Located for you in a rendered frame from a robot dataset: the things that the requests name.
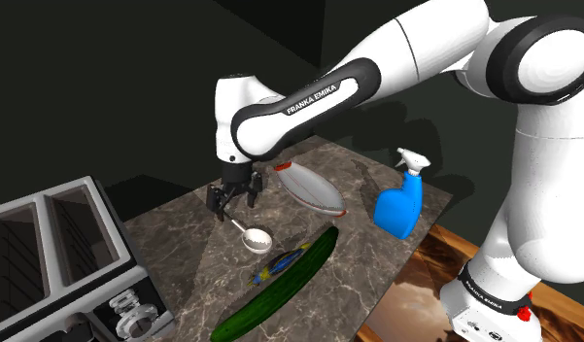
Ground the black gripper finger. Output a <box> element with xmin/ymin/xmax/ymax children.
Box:
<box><xmin>205</xmin><ymin>183</ymin><xmax>239</xmax><ymax>222</ymax></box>
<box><xmin>244</xmin><ymin>171</ymin><xmax>264</xmax><ymax>210</ymax></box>

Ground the silver ladle spoon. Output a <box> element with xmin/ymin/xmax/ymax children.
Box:
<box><xmin>223</xmin><ymin>212</ymin><xmax>274</xmax><ymax>256</ymax></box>

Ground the green cucumber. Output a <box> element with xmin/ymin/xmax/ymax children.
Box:
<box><xmin>209</xmin><ymin>225</ymin><xmax>340</xmax><ymax>342</ymax></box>

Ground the blue spray bottle white nozzle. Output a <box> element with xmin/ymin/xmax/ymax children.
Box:
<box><xmin>372</xmin><ymin>147</ymin><xmax>432</xmax><ymax>240</ymax></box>

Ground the silver toaster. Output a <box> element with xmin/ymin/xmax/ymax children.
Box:
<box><xmin>0</xmin><ymin>176</ymin><xmax>177</xmax><ymax>342</ymax></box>

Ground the patterned brown robot stand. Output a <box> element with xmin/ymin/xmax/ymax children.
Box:
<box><xmin>355</xmin><ymin>223</ymin><xmax>584</xmax><ymax>342</ymax></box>

